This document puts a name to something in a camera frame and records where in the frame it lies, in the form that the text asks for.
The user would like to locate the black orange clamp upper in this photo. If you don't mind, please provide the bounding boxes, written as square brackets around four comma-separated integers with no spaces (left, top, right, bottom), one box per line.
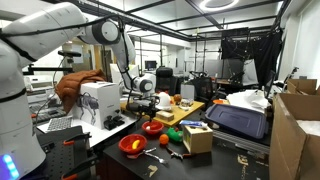
[63,132,92,146]

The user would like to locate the blue plastic bin lid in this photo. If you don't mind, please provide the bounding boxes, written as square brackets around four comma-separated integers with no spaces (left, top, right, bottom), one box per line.
[205,104,268,139]

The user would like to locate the white helmet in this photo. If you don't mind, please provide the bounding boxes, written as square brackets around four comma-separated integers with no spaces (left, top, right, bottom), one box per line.
[156,92,171,111]

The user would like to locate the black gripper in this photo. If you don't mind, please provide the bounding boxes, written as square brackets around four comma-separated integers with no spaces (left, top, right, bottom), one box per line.
[126,99,158,118]

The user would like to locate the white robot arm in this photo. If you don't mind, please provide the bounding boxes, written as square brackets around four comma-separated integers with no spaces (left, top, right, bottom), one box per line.
[0,2,153,180]

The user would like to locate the red bowl with banana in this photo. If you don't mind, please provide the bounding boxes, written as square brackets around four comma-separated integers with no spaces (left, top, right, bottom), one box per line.
[118,134,147,154]

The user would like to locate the black game controller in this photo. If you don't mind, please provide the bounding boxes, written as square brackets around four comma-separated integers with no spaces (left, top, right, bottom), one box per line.
[104,115,124,130]

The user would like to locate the yellow toy banana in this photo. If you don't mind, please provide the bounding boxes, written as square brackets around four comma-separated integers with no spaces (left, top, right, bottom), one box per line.
[132,140,140,149]

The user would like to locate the red bowl with white ball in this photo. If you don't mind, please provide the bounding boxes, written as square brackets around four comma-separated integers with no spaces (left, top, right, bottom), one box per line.
[142,121,164,135]

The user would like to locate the white robot dog box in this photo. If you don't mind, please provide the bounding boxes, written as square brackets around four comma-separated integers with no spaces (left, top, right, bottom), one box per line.
[71,82,120,129]

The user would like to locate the silver spoon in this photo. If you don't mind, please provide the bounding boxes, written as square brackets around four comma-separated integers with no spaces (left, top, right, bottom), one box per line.
[127,147,157,159]

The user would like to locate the black orange clamp lower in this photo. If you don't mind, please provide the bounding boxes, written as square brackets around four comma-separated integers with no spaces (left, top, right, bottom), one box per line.
[61,155,99,180]

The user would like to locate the silver fork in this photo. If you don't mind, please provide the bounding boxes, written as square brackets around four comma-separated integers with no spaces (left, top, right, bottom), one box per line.
[144,152,168,164]

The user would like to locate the black office chair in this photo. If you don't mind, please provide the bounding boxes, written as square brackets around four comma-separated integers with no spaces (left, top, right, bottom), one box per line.
[155,67,177,96]

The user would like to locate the black curtain backdrop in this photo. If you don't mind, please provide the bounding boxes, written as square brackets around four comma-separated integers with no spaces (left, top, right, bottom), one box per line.
[221,28,283,86]

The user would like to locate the small wooden block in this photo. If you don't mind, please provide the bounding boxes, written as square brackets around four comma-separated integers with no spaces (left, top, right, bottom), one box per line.
[156,111,174,121]

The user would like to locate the brown puffer jacket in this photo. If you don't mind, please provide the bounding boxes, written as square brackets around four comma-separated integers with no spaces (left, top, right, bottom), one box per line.
[55,69,106,113]

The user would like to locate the orange handled pliers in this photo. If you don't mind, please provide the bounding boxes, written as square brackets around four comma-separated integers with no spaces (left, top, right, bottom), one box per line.
[166,146,193,160]

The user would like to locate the tan tape patch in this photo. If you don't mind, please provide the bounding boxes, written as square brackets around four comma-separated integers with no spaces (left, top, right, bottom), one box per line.
[148,165,158,177]

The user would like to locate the white cloth pile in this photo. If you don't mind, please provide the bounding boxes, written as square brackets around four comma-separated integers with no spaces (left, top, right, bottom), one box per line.
[227,90,270,113]

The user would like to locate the green toy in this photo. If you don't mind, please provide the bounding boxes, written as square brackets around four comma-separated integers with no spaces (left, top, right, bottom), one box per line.
[166,127,183,142]

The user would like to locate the yellow wooden table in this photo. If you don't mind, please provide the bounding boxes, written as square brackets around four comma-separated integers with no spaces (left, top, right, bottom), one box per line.
[120,100,205,127]

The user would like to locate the blue yellow packet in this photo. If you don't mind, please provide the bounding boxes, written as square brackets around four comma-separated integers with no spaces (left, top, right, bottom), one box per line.
[179,120,208,129]

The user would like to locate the large cardboard box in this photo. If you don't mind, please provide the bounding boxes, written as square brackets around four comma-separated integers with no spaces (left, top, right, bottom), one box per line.
[269,93,320,180]

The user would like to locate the orange toy basketball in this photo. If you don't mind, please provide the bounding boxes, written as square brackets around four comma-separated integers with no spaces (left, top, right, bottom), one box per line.
[159,134,169,145]

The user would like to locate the black orange clamp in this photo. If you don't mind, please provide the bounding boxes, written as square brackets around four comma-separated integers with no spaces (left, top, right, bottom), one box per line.
[63,132,92,146]
[61,155,99,180]

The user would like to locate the silver keyboard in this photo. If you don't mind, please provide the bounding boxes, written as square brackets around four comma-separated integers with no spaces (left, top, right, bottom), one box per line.
[47,116,73,132]

